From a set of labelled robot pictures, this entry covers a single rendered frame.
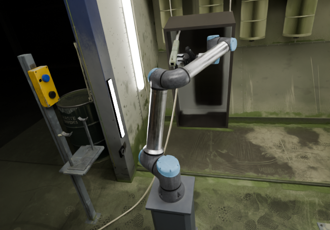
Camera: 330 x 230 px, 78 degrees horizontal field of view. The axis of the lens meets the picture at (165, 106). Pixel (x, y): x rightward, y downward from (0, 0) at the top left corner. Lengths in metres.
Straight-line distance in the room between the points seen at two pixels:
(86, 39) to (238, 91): 2.34
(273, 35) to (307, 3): 0.61
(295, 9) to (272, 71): 0.86
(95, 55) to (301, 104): 2.85
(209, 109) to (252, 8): 1.40
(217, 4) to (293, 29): 1.04
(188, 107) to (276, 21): 1.80
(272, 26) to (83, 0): 2.65
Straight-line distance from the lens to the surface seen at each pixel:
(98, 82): 1.93
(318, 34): 3.77
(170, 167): 1.35
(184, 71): 1.22
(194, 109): 2.74
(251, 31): 3.11
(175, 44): 1.78
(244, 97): 3.35
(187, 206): 1.49
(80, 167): 1.73
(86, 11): 1.81
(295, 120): 3.50
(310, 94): 3.58
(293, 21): 3.25
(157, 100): 1.30
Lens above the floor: 1.84
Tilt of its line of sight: 27 degrees down
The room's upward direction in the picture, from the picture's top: 7 degrees counter-clockwise
